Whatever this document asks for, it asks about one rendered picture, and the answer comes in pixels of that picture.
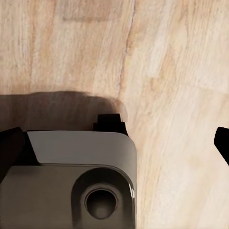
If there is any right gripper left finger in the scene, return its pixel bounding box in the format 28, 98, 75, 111
0, 127, 25, 184

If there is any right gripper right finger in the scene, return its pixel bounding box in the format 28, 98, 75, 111
214, 127, 229, 165

